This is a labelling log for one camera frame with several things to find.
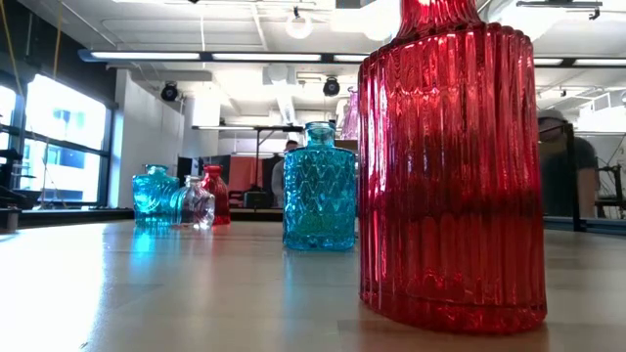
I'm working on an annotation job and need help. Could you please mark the pink long-necked glass vase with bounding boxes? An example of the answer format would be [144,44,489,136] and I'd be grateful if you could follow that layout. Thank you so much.
[340,86,362,142]

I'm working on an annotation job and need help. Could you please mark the red square glass vase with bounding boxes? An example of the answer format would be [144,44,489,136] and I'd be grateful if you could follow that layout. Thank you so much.
[201,163,232,227]

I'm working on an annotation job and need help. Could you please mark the blue round ribbed glass vase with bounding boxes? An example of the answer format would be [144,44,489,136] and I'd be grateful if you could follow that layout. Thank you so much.
[131,163,181,229]

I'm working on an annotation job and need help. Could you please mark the blue zigzag-pattern glass vase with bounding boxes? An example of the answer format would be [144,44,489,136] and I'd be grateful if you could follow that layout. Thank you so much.
[282,120,358,253]

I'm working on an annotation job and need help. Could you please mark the person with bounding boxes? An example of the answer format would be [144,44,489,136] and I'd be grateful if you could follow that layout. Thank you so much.
[271,139,300,209]
[536,107,602,220]

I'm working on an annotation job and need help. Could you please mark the black box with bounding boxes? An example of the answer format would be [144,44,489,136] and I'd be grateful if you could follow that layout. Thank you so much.
[243,190,271,210]

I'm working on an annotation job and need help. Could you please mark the black high table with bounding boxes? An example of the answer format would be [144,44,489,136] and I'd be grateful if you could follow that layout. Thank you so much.
[191,124,305,192]

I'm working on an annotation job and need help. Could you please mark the red partition panel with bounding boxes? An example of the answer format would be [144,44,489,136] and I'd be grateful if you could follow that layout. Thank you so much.
[228,155,265,193]

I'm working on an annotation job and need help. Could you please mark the dark background monitors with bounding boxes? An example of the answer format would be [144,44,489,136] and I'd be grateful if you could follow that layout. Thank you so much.
[176,154,231,187]

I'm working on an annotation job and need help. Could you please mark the clear small glass vase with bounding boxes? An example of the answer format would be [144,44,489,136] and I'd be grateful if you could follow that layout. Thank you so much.
[170,174,217,231]

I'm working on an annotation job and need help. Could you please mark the long ceiling strip light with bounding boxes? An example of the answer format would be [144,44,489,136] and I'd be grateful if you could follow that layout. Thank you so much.
[77,48,626,68]

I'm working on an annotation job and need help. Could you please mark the large red ribbed glass vase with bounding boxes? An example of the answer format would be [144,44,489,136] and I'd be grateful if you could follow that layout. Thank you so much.
[356,0,548,337]

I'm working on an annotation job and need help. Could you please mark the white round ceiling lamp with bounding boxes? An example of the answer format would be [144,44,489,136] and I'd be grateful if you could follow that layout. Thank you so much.
[285,5,314,41]

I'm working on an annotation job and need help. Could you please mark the large window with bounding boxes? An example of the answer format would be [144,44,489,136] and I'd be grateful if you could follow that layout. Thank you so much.
[0,72,114,209]

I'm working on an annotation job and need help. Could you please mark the black aluminium rig frame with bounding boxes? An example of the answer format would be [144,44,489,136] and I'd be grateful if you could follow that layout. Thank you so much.
[0,204,626,237]

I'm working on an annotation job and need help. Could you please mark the yellow hanging cable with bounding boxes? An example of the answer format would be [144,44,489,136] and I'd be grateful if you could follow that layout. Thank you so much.
[51,0,65,79]
[0,0,23,97]

